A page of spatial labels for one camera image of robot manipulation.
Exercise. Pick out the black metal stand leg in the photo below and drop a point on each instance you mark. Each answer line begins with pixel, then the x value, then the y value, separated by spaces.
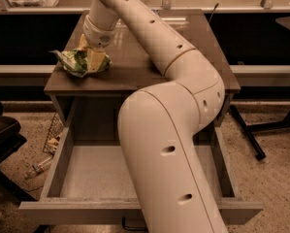
pixel 260 155

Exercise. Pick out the clear plastic bottle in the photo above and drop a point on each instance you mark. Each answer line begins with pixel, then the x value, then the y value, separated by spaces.
pixel 39 168

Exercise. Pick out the green jalapeno chip bag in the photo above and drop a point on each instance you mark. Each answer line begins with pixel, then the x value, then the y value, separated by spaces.
pixel 74 62

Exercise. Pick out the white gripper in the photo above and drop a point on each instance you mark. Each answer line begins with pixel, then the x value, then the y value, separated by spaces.
pixel 96 35

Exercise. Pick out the black chair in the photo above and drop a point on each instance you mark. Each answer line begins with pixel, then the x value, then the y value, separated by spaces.
pixel 10 141

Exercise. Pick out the black drawer handle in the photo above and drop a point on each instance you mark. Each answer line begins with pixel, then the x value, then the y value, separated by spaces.
pixel 133 225

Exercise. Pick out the wire mesh basket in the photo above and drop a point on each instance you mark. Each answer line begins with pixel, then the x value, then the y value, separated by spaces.
pixel 54 135

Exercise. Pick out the open grey top drawer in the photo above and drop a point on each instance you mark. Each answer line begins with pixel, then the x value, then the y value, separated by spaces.
pixel 89 184

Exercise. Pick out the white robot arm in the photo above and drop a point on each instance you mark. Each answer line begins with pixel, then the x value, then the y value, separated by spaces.
pixel 156 124

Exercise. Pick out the grey cabinet with glossy top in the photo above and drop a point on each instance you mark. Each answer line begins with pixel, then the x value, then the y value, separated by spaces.
pixel 132 68

